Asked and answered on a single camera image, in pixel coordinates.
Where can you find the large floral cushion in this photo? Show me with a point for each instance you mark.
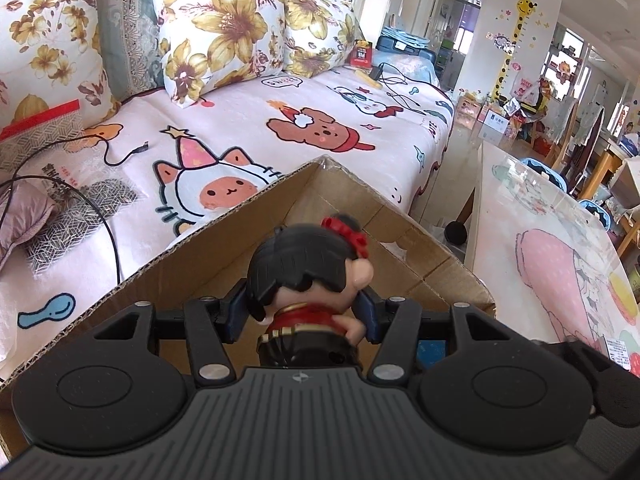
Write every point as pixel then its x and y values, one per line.
pixel 45 45

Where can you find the red snack packet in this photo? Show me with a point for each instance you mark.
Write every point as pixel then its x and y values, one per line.
pixel 361 54

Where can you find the black-haired doll with red bow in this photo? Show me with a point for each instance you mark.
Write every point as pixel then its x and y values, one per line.
pixel 300 270

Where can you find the cartoon print sofa cover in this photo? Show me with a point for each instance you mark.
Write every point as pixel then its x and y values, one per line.
pixel 310 130

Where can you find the yellow flat item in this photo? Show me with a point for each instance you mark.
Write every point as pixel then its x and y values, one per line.
pixel 369 80

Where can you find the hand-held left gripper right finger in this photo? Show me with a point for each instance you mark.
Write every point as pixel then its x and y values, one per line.
pixel 369 315

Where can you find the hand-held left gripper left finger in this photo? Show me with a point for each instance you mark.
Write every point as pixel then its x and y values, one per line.
pixel 236 312

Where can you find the blue plastic stool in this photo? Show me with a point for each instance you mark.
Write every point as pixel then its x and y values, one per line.
pixel 545 172
pixel 597 212

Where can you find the black round object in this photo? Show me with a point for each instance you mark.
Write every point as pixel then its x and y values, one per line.
pixel 457 232

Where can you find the blue folded bedding on case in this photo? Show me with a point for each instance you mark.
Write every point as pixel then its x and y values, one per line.
pixel 407 52

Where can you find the grey green cushion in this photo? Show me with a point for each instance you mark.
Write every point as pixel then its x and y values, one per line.
pixel 127 40

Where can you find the pink cloth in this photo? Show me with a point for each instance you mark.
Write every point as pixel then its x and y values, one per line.
pixel 22 220

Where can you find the cardboard box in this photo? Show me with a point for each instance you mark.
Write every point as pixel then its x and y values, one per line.
pixel 210 255

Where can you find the white plastic bag red print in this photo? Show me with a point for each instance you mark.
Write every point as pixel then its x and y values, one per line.
pixel 529 90

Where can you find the giraffe wall sticker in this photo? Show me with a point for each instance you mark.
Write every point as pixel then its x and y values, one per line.
pixel 517 45

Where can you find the patterned bag with red stripe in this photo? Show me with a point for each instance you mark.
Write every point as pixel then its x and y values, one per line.
pixel 60 195

